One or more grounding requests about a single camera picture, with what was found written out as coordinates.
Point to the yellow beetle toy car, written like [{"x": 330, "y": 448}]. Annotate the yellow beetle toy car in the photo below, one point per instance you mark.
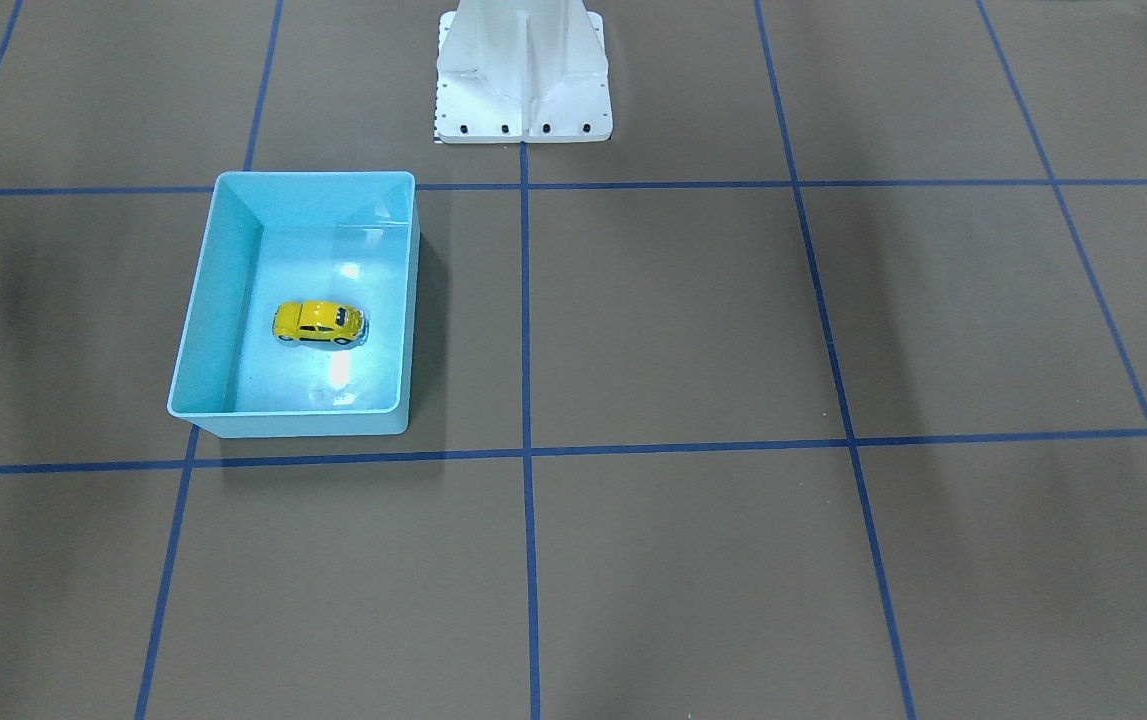
[{"x": 319, "y": 321}]

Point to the turquoise plastic bin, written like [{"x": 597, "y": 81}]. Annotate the turquoise plastic bin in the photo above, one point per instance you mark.
[{"x": 271, "y": 237}]

